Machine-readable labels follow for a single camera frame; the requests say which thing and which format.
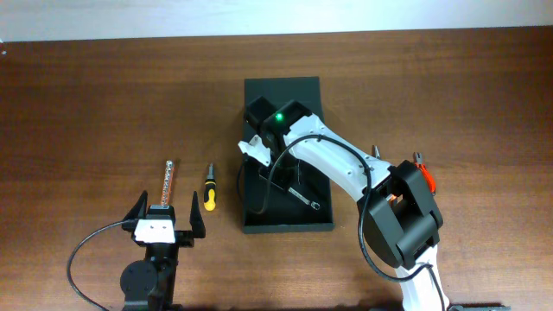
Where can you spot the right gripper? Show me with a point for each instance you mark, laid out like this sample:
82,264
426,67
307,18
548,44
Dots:
279,180

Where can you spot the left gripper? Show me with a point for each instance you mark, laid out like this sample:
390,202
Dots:
186,238

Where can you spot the silver ring spanner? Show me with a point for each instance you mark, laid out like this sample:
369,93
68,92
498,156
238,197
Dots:
311,203

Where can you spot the orange black long-nose pliers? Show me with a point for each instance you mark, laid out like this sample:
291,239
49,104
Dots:
375,152

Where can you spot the red small cutting pliers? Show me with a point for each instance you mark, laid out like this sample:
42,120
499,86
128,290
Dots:
419,162

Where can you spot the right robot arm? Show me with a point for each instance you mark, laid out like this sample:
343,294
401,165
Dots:
399,220

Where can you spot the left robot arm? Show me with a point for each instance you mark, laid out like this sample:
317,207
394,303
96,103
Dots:
149,283

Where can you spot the black open box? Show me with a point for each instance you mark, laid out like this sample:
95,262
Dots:
285,212

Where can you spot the yellow black screwdriver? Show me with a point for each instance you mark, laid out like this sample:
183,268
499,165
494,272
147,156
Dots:
210,189

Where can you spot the orange handled metal file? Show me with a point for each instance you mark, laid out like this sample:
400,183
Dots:
167,182

